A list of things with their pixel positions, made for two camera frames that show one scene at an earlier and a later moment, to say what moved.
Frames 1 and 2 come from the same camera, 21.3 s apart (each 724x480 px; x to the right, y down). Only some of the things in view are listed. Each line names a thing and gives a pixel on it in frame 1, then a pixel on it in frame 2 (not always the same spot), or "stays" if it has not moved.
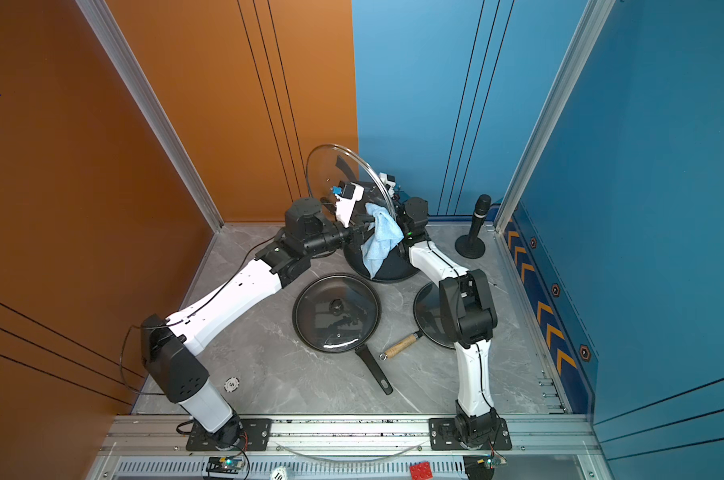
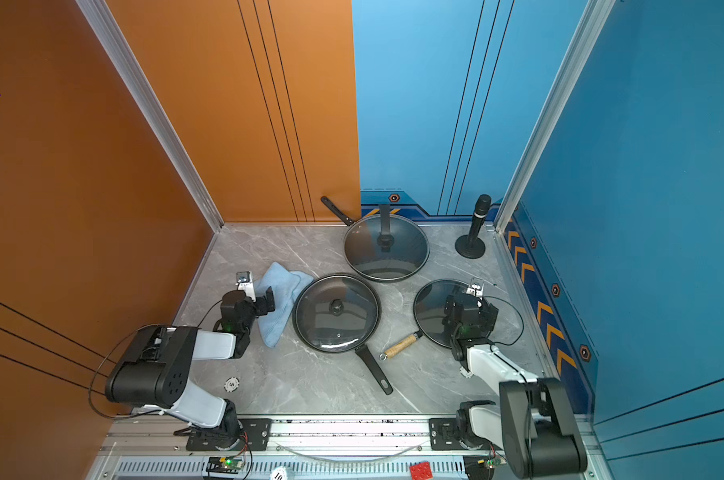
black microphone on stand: [472, 246] stays
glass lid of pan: [428, 318] stays
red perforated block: [421, 471] stays
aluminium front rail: [555, 433] stays
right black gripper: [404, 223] → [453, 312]
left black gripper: [358, 235] → [261, 303]
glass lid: [337, 313] stays
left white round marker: [231, 384] stays
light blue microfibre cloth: [387, 234] → [287, 288]
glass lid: [332, 163] → [386, 247]
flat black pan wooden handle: [430, 319] stays
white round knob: [279, 473] stays
